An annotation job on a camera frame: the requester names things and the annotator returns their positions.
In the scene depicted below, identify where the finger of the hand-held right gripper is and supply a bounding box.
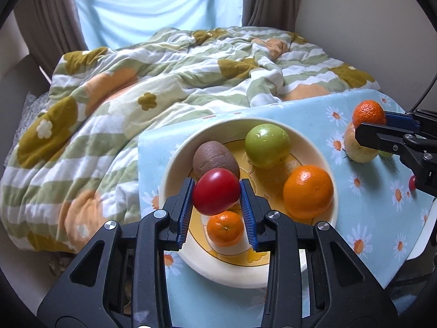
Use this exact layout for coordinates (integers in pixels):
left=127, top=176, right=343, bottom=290
left=384, top=109, right=437, bottom=139
left=355, top=122, right=437, bottom=195

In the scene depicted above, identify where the green striped flower blanket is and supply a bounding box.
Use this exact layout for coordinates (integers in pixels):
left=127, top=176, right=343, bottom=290
left=0, top=25, right=381, bottom=253

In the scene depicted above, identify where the blue daisy tablecloth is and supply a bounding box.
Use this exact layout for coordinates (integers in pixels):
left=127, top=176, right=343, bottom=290
left=137, top=89, right=437, bottom=328

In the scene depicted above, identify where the small reddish tangerine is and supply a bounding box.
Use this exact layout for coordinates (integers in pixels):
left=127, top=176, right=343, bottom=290
left=352, top=100, right=387, bottom=128

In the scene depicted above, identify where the small orange tangerine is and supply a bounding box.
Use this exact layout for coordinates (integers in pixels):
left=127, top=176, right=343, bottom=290
left=206, top=211, right=246, bottom=247

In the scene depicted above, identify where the cream and yellow plate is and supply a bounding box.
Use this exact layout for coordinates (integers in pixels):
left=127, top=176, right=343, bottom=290
left=160, top=118, right=339, bottom=288

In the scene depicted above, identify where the black cable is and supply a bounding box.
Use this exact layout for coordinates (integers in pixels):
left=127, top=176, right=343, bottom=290
left=406, top=72, right=437, bottom=113

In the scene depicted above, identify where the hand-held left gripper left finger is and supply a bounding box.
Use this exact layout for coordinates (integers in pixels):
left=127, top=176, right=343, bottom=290
left=36, top=177, right=195, bottom=328

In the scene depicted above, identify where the yellow-brown apple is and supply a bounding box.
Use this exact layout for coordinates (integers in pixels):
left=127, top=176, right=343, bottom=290
left=343, top=122, right=379, bottom=163

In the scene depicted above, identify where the dotted pillow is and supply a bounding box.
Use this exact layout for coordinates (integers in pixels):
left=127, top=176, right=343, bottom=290
left=7, top=92, right=52, bottom=165

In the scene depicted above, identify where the large orange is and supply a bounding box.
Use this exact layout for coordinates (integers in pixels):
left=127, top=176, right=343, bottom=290
left=283, top=165, right=334, bottom=219

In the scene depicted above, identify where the grey headboard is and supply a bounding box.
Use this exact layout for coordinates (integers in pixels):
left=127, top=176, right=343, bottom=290
left=0, top=53, right=52, bottom=117

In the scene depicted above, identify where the brown curtain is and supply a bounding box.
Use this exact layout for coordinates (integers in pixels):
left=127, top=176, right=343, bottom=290
left=241, top=0, right=303, bottom=33
left=14, top=0, right=86, bottom=83

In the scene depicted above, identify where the red apple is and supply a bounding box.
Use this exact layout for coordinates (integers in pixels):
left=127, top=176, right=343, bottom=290
left=193, top=168, right=241, bottom=216

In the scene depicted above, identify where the light blue window cloth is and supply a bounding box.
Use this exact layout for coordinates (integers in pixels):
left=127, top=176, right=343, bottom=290
left=73, top=0, right=244, bottom=50

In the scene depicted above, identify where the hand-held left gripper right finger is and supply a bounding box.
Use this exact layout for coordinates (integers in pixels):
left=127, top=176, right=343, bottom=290
left=239, top=178, right=398, bottom=328

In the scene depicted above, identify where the brown kiwi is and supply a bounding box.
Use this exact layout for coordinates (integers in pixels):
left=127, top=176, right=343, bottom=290
left=193, top=141, right=240, bottom=182

